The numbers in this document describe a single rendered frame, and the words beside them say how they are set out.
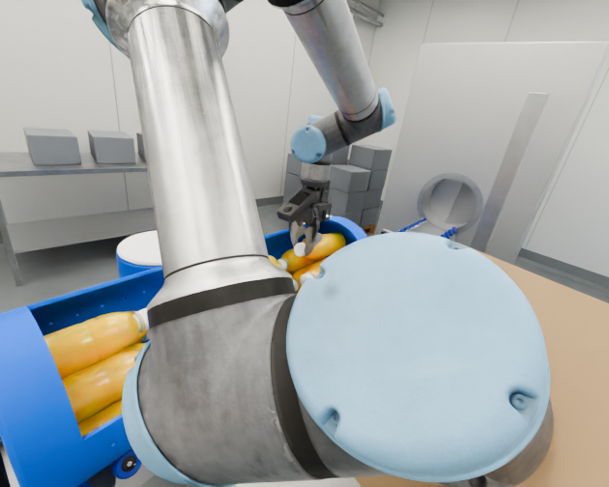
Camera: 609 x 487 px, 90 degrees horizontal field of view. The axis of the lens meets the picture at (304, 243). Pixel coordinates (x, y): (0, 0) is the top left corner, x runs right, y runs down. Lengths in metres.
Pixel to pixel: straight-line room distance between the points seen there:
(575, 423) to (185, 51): 0.46
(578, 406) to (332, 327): 0.26
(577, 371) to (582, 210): 4.73
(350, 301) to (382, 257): 0.03
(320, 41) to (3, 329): 0.57
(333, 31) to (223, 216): 0.32
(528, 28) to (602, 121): 1.45
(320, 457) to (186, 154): 0.22
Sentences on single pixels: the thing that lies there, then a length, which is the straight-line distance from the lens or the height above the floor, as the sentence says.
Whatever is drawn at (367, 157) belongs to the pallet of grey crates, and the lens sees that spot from 4.12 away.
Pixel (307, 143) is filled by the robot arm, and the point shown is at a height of 1.48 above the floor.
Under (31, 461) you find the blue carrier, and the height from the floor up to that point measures 1.13.
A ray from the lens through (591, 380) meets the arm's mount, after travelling 0.38.
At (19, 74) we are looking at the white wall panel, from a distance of 3.79.
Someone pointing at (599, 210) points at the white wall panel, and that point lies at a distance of 5.08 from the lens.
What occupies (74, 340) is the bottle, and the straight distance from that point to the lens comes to 0.60.
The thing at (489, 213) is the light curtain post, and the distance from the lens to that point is 1.45.
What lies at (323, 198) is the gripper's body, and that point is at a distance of 0.85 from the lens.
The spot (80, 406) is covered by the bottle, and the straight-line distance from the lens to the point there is 0.59.
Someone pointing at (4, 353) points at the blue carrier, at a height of 1.23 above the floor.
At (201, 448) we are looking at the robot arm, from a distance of 0.23.
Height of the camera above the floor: 1.55
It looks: 24 degrees down
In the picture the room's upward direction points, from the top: 8 degrees clockwise
